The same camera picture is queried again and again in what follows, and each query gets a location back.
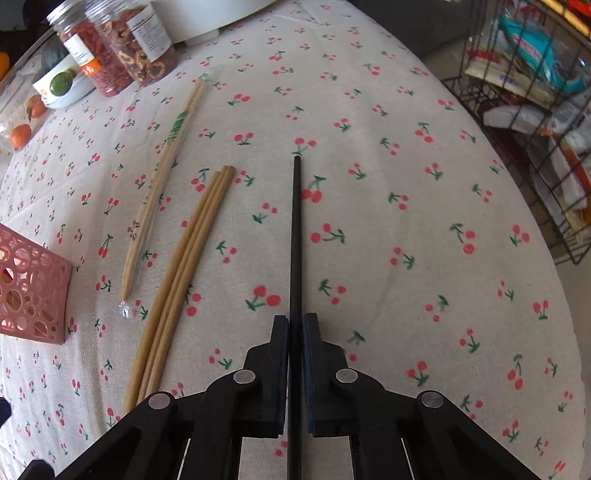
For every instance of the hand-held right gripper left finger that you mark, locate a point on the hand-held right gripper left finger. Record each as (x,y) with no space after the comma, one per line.
(281,332)

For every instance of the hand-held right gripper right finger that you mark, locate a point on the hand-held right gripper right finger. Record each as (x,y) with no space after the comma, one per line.
(310,332)

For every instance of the black chopstick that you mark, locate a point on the black chopstick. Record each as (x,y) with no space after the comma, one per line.
(297,230)

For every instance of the pink plastic utensil basket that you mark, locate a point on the pink plastic utensil basket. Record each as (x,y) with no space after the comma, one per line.
(32,286)

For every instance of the light wooden chopstick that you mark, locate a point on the light wooden chopstick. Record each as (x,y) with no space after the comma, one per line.
(186,286)
(178,287)
(168,288)

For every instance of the cherry print tablecloth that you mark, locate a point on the cherry print tablecloth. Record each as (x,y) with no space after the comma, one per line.
(392,207)

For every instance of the jar of dried fruit rings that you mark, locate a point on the jar of dried fruit rings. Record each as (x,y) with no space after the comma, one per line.
(138,60)

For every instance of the jar of red goji berries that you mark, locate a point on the jar of red goji berries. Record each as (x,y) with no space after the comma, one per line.
(99,69)

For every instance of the white electric cooking pot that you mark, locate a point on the white electric cooking pot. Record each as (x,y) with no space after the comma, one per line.
(198,18)

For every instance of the small tangerine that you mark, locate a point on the small tangerine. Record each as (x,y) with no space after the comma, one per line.
(36,107)
(21,134)

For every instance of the white bowl with green knob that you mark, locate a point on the white bowl with green knob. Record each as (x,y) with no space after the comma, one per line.
(46,91)

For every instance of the clear glass jar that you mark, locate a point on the clear glass jar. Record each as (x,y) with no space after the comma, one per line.
(9,115)

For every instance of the green pumpkin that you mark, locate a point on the green pumpkin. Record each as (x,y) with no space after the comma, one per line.
(53,53)

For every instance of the teal snack packet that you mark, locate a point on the teal snack packet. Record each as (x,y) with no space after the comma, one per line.
(540,50)

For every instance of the large orange fruit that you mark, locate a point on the large orange fruit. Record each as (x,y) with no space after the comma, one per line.
(2,64)

